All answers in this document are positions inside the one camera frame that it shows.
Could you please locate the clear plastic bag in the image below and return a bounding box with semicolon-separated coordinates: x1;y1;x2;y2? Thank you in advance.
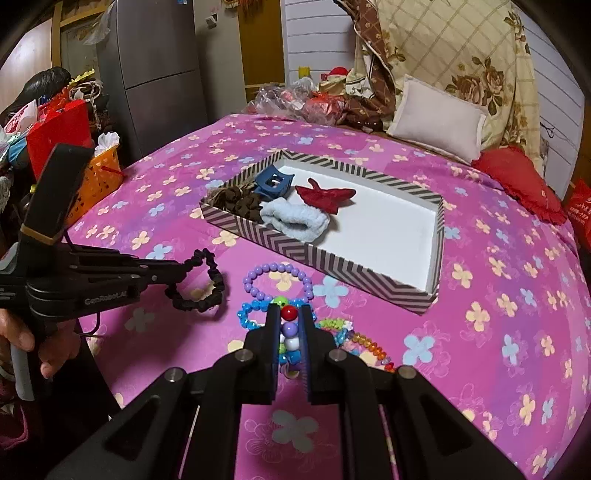
252;76;319;121

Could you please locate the light blue headband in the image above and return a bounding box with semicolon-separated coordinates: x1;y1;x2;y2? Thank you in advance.
259;198;332;243

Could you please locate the red plastic bag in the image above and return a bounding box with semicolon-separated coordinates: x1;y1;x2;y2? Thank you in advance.
564;179;591;241

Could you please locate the red packet in plastic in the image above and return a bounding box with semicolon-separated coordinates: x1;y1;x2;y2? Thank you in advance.
302;92;347;125

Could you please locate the wooden door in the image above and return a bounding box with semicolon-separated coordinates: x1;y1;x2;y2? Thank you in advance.
239;0;286;100

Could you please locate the white bag with red print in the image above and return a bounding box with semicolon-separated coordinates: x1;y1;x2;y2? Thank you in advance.
4;100;38;137

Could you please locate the orange plastic basket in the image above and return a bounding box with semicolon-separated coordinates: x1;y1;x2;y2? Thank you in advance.
65;143;124;227

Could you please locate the beige floral quilt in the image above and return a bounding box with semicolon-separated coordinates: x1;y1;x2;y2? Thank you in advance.
342;0;548;176

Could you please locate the yellow-trimmed cloth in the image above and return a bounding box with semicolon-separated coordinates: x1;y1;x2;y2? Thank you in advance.
65;68;100;88

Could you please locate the person's left hand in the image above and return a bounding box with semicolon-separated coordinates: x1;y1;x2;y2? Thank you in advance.
0;310;80;380

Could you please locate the pale tall cabinet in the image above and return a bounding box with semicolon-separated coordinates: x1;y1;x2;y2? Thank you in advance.
194;0;247;125

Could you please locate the red-hatted plush doll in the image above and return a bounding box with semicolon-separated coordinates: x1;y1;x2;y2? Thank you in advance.
318;65;354;93

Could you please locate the blue bead bracelet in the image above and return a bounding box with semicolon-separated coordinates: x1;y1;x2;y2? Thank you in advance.
237;299;319;333

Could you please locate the black scrunchie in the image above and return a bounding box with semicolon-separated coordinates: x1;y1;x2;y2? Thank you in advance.
165;248;227;315

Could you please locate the grey refrigerator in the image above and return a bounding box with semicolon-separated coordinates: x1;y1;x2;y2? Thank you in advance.
97;0;209;160

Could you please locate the striped shallow box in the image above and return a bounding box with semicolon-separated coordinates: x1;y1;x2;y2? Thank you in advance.
199;148;446;317

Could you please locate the red paper bag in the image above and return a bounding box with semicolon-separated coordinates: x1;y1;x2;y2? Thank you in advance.
26;99;93;181

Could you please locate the white crumpled plastic bag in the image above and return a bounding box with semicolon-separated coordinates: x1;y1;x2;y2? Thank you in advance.
93;131;121;153

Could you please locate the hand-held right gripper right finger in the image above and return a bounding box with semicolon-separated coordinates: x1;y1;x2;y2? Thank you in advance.
298;305;527;480

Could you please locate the brown scrunchie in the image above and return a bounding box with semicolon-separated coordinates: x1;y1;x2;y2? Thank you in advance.
210;182;266;224

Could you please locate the brown patterned blanket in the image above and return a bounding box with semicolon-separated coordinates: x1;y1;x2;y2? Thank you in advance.
339;0;398;134

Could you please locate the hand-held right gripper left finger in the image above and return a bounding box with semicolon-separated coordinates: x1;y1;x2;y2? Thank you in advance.
46;305;282;480

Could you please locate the wooden wardrobe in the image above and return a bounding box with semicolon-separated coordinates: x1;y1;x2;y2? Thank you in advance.
0;0;116;93

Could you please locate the pink floral bedsheet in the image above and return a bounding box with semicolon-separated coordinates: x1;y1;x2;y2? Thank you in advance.
60;113;591;480

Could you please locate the white pillow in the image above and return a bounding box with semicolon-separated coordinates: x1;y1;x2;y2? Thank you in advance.
387;74;488;164

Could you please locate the blue hair claw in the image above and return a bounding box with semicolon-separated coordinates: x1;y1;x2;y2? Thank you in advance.
252;167;296;199

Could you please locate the orange crystal bead bracelet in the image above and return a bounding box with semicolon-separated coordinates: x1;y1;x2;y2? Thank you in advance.
342;333;397;374

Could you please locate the red bow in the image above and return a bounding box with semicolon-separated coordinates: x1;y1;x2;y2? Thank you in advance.
294;178;357;214

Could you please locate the large multicoloured bead bracelet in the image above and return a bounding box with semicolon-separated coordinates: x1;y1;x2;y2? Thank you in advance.
271;298;303;370

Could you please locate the purple bead bracelet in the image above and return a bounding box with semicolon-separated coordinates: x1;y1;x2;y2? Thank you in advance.
243;262;315;305

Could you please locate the red ruffled cushion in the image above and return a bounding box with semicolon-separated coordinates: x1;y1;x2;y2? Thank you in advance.
472;147;568;226

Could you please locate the pastel green pink bracelet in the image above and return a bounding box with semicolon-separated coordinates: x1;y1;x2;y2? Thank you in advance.
318;318;356;344

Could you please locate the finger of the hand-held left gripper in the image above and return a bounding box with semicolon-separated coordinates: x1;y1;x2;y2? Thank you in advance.
92;275;188;298
67;247;191;278

